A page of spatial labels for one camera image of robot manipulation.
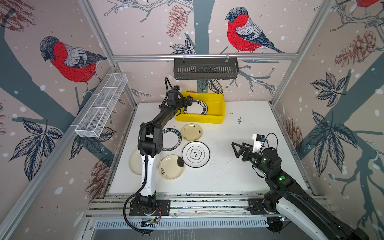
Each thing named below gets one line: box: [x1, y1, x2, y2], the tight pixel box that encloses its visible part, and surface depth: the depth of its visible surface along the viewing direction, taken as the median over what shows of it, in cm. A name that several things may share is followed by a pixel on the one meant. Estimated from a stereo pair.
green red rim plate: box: [183, 99, 208, 115], surface depth 117 cm
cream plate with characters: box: [181, 123, 203, 142], surface depth 106 cm
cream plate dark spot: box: [158, 154, 185, 180], surface depth 89 cm
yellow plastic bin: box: [175, 92, 226, 124], surface depth 116 cm
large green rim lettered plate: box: [162, 127, 183, 152], surface depth 103 cm
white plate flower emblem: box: [181, 141, 211, 168], surface depth 94 cm
